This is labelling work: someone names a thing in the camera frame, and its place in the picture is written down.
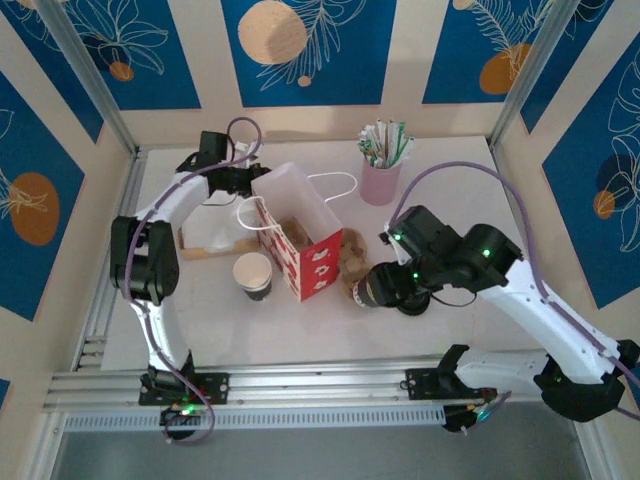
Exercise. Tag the white paper napkins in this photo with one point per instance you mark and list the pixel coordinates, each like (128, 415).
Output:
(215, 225)

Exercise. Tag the lidded black coffee cup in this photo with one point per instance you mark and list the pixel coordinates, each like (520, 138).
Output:
(364, 292)

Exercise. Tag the black paper coffee cup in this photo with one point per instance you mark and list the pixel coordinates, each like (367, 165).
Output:
(252, 270)

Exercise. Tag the red white gift bag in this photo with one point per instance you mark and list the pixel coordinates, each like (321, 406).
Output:
(315, 270)

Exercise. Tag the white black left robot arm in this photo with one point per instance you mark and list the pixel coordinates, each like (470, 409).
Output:
(160, 330)

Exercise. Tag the loose black cup lid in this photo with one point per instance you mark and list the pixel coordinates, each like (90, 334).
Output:
(417, 309)

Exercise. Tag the stack of white napkins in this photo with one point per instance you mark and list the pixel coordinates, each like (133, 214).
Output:
(200, 254)

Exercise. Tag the pink straw holder cup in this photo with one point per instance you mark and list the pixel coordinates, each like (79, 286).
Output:
(381, 185)

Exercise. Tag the paper wrapped straw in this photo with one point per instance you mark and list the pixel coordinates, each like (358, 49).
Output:
(381, 137)
(367, 145)
(396, 140)
(406, 148)

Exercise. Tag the black controller board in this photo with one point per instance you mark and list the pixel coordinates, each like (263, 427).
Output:
(176, 420)
(457, 420)

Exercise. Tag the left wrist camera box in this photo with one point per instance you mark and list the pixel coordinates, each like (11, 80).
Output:
(245, 147)

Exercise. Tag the aluminium frame post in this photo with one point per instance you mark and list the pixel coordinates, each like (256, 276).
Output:
(90, 75)
(530, 65)

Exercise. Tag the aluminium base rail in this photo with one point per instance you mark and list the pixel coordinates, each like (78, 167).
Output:
(320, 385)

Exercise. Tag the aluminium side rail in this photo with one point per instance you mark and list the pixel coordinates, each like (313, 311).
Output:
(92, 350)

